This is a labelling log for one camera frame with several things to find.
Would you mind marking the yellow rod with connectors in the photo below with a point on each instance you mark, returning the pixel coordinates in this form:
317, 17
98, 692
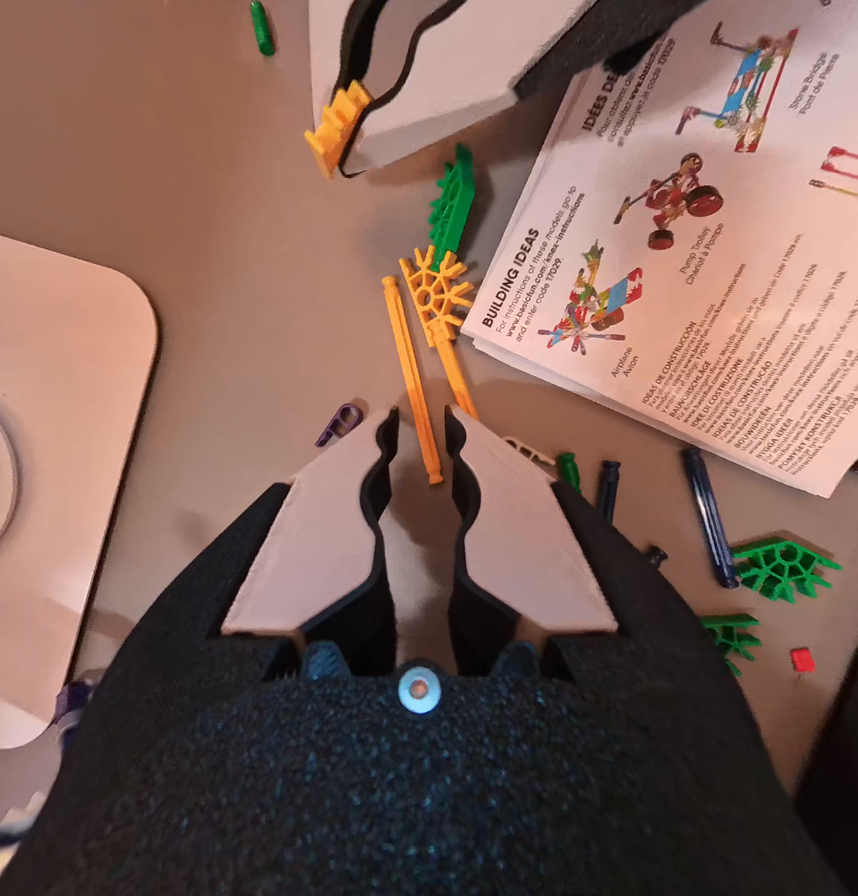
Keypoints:
334, 129

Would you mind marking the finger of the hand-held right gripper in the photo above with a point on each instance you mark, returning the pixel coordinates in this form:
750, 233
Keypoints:
324, 56
471, 84

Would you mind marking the white metal stand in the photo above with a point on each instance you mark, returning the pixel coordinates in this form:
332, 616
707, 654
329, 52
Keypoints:
51, 455

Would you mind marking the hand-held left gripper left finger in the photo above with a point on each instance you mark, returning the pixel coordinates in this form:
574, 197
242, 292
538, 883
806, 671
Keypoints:
303, 553

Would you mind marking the pale grey small connector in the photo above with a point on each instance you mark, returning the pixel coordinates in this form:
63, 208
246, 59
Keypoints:
527, 448

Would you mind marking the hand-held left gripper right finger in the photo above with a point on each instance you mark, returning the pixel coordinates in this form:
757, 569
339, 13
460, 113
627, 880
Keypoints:
541, 553

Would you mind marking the purple clip connector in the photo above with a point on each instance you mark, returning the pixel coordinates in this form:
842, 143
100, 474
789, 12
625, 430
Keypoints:
339, 423

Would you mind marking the colourful construction toy model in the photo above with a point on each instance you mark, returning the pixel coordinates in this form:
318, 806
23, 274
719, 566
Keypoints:
72, 703

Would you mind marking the orange fan connector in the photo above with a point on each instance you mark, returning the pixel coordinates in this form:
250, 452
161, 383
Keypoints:
436, 294

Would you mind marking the small red piece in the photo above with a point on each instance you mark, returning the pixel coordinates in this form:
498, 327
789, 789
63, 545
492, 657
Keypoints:
802, 659

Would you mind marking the short green rod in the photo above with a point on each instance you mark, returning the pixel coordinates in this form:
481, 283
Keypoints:
569, 470
262, 28

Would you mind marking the white instruction booklet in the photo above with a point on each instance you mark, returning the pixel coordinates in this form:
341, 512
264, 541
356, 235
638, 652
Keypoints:
681, 280

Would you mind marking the dark blue rod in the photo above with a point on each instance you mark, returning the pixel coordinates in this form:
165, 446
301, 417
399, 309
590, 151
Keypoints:
607, 490
656, 555
709, 518

